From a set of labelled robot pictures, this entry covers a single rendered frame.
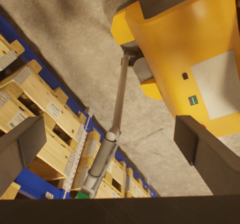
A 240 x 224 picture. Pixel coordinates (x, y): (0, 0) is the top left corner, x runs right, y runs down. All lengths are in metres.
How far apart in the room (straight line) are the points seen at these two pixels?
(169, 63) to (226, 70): 0.25
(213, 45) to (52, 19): 1.40
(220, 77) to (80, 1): 1.25
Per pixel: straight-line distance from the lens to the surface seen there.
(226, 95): 0.99
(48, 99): 1.62
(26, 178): 1.43
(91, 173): 0.55
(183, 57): 0.81
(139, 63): 1.30
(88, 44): 1.78
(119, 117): 0.80
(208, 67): 0.86
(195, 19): 0.77
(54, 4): 1.78
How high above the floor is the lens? 1.60
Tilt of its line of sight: 49 degrees down
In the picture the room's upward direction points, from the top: 172 degrees counter-clockwise
